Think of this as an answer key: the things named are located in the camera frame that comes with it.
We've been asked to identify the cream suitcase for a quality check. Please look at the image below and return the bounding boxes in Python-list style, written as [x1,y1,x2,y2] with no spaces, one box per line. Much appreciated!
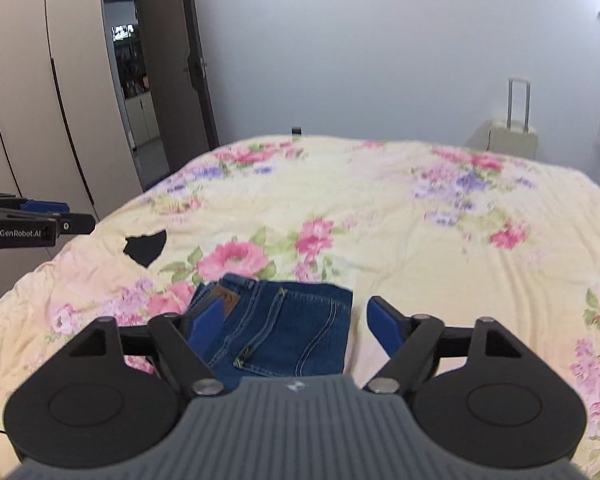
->
[484,76,540,161]

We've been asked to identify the black cloth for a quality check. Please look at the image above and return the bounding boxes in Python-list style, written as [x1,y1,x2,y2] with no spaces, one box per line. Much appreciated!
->
[123,230,168,267]

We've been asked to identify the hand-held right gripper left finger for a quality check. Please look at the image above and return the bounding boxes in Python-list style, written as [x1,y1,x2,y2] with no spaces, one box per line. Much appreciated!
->
[70,297,231,397]

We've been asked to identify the dark grey door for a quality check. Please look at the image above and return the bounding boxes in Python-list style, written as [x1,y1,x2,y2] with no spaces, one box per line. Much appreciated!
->
[140,0,220,173]

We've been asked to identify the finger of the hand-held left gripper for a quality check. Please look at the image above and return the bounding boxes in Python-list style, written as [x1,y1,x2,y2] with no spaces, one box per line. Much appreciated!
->
[30,212,96,236]
[0,191,71,219]

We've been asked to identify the floral bed sheet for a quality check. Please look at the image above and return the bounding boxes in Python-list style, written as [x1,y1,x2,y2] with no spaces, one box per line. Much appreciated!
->
[0,134,600,480]

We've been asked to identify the white cabinet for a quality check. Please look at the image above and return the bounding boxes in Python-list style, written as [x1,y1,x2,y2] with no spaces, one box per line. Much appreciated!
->
[125,94,162,152]

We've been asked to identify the beige wardrobe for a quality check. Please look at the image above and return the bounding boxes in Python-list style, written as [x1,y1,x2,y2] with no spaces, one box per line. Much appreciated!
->
[0,0,147,222]

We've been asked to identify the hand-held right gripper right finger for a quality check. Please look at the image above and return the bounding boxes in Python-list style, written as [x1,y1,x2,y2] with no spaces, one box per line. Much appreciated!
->
[365,296,524,395]

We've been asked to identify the blue denim pants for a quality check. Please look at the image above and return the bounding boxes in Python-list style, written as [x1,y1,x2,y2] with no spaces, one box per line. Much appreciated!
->
[187,274,354,393]

